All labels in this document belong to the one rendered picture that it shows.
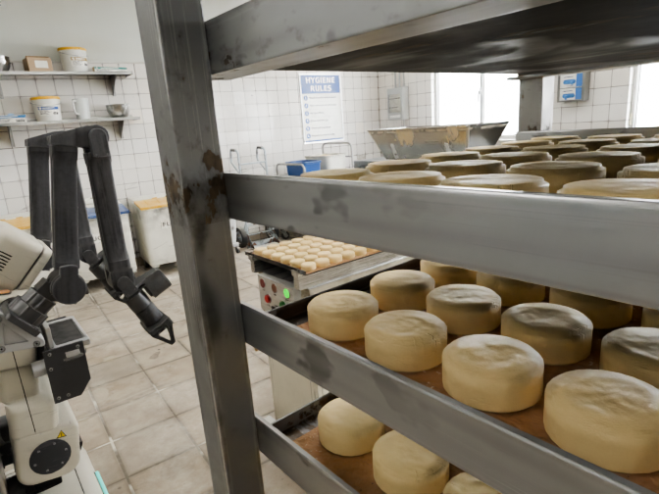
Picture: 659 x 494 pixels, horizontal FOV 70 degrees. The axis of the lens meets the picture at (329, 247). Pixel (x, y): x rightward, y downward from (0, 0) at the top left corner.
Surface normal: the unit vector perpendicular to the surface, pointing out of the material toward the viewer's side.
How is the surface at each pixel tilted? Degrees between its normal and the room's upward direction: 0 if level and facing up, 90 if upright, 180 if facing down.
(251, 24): 90
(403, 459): 0
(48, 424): 90
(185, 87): 90
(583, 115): 90
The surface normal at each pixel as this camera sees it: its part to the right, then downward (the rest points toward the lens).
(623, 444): -0.29, 0.26
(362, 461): -0.07, -0.96
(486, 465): -0.76, 0.22
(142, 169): 0.58, 0.17
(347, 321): 0.14, 0.25
